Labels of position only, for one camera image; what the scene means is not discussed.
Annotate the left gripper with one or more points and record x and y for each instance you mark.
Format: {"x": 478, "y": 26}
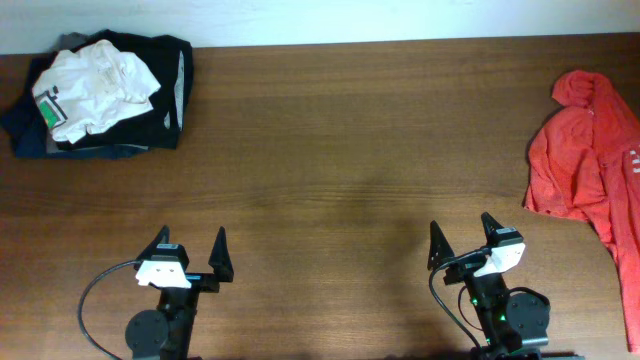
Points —
{"x": 218, "y": 261}

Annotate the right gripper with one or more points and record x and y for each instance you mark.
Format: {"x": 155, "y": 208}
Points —
{"x": 442, "y": 246}

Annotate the red orange t-shirt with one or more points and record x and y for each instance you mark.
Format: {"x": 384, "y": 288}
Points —
{"x": 584, "y": 165}

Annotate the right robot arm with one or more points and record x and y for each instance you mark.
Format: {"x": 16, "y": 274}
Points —
{"x": 514, "y": 321}

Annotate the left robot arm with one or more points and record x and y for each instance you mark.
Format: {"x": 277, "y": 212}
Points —
{"x": 165, "y": 331}

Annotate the black folded garment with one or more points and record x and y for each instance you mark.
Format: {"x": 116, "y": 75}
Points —
{"x": 170, "y": 60}

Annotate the white t-shirt with green print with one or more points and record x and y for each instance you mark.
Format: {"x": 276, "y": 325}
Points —
{"x": 88, "y": 91}

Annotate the dark navy folded garment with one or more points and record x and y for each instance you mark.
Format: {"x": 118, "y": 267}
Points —
{"x": 30, "y": 139}

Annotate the grey folded garment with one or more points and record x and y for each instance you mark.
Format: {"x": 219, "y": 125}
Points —
{"x": 70, "y": 41}

